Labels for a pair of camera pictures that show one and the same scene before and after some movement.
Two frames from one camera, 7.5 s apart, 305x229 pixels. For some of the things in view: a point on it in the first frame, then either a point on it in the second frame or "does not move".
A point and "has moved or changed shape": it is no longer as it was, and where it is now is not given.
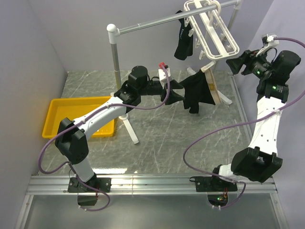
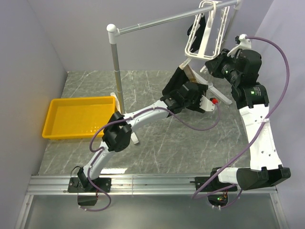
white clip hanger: x=216 y=43 has moved or changed shape
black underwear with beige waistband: x=200 y=88 -> x=180 y=76
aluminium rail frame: x=153 y=184 does not move
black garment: x=184 y=47 -> x=201 y=21
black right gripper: x=248 y=57 -> x=214 y=65
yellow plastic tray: x=72 y=108 does not move
